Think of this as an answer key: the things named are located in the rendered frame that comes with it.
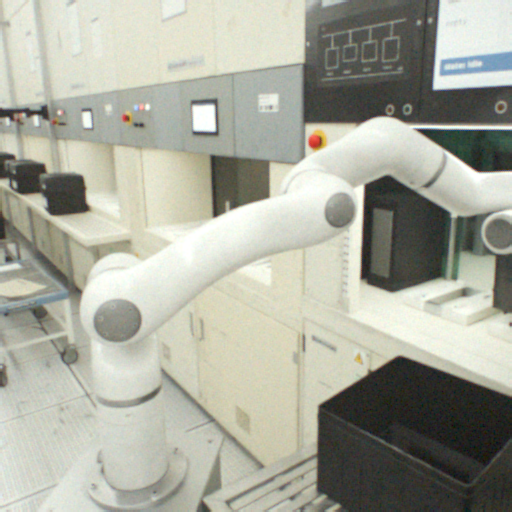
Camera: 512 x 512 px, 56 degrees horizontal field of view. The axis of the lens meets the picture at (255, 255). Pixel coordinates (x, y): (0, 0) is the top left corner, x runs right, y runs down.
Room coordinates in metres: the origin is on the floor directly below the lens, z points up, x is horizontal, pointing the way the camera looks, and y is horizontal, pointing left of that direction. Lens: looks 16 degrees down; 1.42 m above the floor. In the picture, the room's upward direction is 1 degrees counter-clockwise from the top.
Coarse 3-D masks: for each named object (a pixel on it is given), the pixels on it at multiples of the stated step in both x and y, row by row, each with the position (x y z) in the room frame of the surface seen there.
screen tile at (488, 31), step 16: (448, 0) 1.08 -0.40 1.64; (464, 0) 1.05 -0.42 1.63; (480, 0) 1.02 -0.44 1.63; (496, 0) 1.00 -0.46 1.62; (448, 16) 1.08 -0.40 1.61; (496, 16) 0.99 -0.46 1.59; (448, 32) 1.08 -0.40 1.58; (464, 32) 1.05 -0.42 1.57; (480, 32) 1.02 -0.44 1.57; (496, 32) 0.99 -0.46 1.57; (448, 48) 1.08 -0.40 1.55; (464, 48) 1.04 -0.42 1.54
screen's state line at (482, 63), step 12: (444, 60) 1.08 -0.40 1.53; (456, 60) 1.06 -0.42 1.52; (468, 60) 1.04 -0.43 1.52; (480, 60) 1.01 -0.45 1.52; (492, 60) 0.99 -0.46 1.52; (504, 60) 0.97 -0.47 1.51; (444, 72) 1.08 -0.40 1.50; (456, 72) 1.06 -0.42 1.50; (468, 72) 1.03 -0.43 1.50; (480, 72) 1.01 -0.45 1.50
